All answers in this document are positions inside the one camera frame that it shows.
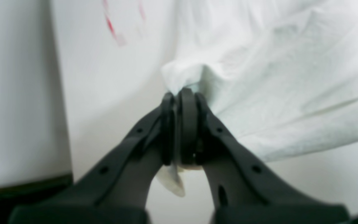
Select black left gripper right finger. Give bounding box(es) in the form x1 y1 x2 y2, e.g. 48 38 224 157
179 88 350 224

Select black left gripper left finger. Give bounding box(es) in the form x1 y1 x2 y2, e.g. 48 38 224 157
10 93 175 224

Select white T-shirt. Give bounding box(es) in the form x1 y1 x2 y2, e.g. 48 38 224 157
156 0 358 198

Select red tape rectangle marking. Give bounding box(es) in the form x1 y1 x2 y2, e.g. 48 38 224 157
102 0 146 47

